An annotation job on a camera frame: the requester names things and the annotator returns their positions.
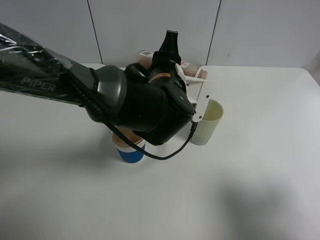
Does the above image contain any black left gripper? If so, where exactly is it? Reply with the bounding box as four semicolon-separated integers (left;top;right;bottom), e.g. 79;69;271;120
129;30;195;146

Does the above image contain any pink label drink bottle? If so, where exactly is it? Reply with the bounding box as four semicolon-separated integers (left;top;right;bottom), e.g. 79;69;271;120
135;50;208;80

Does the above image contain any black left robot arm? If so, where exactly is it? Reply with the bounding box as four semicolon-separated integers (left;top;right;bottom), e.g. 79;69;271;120
0;25;195;146

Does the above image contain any light green plastic cup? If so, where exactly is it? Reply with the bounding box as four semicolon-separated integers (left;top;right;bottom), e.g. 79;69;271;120
191;99;224;146

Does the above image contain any blue sleeve paper cup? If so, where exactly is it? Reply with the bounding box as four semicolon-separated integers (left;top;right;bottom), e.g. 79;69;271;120
111;127;146;164

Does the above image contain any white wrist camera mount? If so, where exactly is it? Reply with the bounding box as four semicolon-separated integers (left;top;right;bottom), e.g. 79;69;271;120
175;63;215;123

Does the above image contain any black camera cable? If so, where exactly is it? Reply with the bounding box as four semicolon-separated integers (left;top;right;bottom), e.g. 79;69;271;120
64;72;198;161

